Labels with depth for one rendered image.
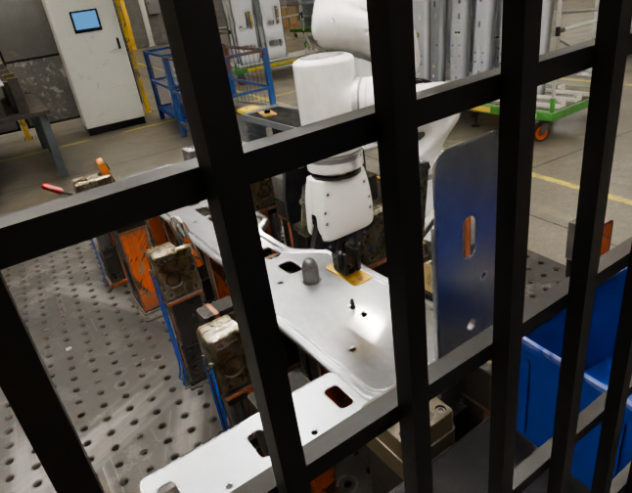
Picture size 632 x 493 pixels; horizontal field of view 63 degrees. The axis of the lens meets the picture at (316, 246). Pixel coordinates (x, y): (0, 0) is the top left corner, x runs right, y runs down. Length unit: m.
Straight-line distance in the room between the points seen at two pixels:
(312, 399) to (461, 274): 0.27
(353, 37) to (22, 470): 1.04
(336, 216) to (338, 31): 0.27
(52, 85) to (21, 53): 0.54
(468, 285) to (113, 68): 7.48
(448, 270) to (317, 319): 0.35
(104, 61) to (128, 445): 6.98
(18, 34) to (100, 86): 1.34
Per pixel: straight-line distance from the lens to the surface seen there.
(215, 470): 0.69
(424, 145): 1.39
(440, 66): 6.08
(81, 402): 1.40
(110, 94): 7.94
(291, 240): 1.39
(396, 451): 0.61
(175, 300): 1.17
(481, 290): 0.65
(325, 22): 0.83
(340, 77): 0.71
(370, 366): 0.77
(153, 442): 1.20
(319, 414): 0.71
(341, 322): 0.86
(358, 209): 0.80
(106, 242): 1.79
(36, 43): 8.64
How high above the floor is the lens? 1.50
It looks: 27 degrees down
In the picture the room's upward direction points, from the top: 8 degrees counter-clockwise
